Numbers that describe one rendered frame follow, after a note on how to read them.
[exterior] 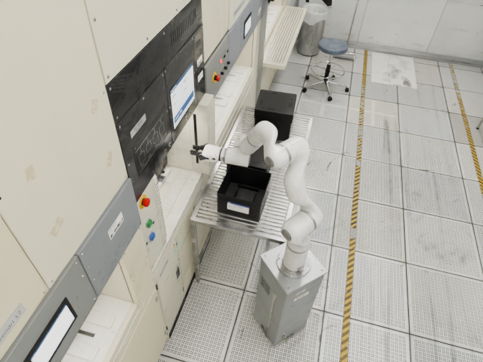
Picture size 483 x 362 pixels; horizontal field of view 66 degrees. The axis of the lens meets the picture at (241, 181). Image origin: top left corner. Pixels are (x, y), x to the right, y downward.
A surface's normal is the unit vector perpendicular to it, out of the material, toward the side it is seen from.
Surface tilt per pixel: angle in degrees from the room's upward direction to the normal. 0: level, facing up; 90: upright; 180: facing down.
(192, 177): 0
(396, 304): 0
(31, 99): 90
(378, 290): 0
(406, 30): 90
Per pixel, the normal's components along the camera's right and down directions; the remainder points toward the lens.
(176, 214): 0.04, -0.70
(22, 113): 0.97, 0.21
